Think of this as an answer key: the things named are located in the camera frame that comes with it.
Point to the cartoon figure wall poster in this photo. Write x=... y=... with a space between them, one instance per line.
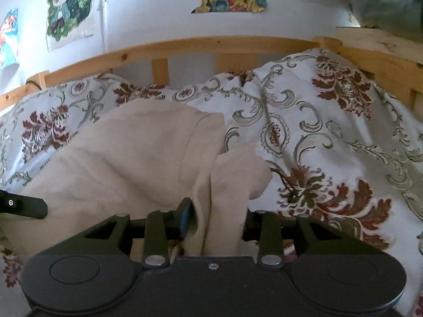
x=67 y=10

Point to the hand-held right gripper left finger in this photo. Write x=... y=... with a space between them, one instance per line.
x=183 y=219

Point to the beige garment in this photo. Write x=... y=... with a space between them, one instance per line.
x=132 y=158

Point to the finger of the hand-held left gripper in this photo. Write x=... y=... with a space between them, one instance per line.
x=23 y=204

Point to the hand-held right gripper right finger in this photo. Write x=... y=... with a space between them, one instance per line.
x=251 y=226

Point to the wooden bed frame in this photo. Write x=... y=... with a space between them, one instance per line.
x=198 y=44

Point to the blue orange cartoon wall poster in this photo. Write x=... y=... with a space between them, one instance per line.
x=8 y=39

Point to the white wall pipe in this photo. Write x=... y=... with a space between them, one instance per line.
x=104 y=26

